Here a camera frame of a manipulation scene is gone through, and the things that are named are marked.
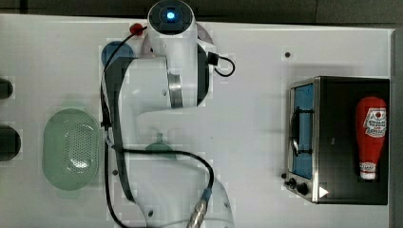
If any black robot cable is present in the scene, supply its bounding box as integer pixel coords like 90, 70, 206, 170
100, 26, 237, 228

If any red plush ketchup bottle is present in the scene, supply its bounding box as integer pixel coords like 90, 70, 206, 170
355, 97, 387, 180

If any silver toaster oven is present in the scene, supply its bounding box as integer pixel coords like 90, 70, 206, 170
282, 76, 390, 205

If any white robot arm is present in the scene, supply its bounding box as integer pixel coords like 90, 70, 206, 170
101, 0, 235, 228

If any red plush strawberry at edge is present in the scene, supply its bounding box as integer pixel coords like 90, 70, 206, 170
129, 23, 144, 36

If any green oval colander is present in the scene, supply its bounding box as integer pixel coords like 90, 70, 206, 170
42, 106, 100, 200

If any green cup with handle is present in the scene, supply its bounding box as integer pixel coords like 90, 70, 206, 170
145, 133, 177, 160

